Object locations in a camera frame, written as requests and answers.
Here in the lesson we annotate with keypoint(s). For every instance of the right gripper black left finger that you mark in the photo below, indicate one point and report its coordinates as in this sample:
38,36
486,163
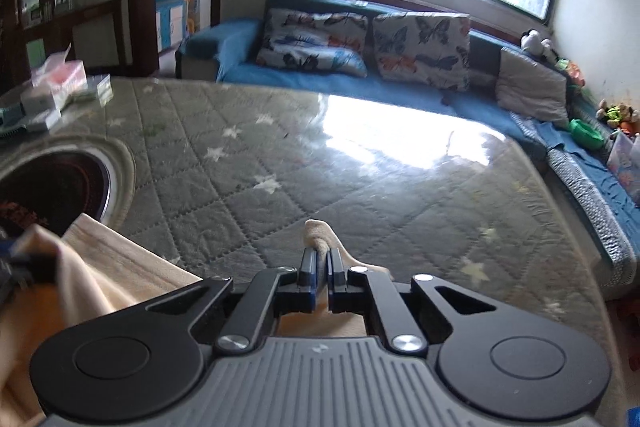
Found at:
200,354

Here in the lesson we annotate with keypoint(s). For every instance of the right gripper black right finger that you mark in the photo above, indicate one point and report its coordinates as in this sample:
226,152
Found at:
450,354

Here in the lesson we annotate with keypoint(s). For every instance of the cream beige garment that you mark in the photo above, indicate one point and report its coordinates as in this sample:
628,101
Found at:
50,284

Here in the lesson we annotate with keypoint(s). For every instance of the round black induction cooktop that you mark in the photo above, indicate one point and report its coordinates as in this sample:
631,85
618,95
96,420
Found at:
52,190

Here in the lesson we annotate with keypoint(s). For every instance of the green plastic bowl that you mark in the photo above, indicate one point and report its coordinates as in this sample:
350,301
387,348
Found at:
585,136

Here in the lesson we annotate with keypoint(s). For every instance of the clear plastic storage box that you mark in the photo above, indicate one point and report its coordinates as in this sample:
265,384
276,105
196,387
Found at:
624,163

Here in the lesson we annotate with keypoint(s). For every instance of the grey plain cushion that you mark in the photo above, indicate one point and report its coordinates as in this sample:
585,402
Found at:
531,89

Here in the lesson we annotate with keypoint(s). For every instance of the colourful plush toys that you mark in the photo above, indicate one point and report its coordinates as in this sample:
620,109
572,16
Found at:
620,117

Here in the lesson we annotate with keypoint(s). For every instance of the teal black hairbrush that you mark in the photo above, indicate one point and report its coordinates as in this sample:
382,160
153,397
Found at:
41,122

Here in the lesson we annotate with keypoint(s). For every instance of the pink tissue box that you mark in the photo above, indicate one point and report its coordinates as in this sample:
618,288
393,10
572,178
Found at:
61,77

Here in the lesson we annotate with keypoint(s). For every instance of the right butterfly print pillow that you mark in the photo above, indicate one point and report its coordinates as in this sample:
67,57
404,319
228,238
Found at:
424,47

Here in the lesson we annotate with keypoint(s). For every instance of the butterfly print pillow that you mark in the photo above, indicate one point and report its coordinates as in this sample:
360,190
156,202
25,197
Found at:
424,47
313,42

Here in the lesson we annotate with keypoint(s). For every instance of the panda plush toy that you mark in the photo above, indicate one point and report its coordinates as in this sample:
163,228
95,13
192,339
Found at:
535,45

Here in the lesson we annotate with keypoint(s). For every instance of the blue sofa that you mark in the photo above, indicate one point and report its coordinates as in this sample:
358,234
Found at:
227,53

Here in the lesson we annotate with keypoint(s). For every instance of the left butterfly print pillow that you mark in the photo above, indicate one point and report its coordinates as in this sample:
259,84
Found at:
313,42

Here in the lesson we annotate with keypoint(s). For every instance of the blue white small cupboard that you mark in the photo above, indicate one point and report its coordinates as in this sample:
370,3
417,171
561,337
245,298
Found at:
171,27

